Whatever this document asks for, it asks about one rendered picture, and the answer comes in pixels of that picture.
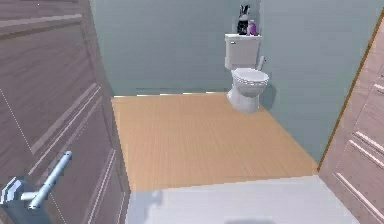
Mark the black and white spray bottle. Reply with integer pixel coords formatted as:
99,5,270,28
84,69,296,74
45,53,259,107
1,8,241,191
236,4,251,36

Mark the white toilet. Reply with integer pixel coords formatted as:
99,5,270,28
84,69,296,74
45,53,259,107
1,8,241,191
224,33,270,114

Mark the pink bottle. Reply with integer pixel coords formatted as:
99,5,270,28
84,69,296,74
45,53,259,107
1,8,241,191
247,19,260,37

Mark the brown wooden room door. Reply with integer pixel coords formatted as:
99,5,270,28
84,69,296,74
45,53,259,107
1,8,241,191
0,0,132,224

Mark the light brown panelled door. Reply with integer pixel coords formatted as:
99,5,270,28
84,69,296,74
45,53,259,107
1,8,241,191
317,8,384,224

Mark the silver lever door handle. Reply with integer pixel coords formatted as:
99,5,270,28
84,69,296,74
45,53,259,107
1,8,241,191
0,150,73,224

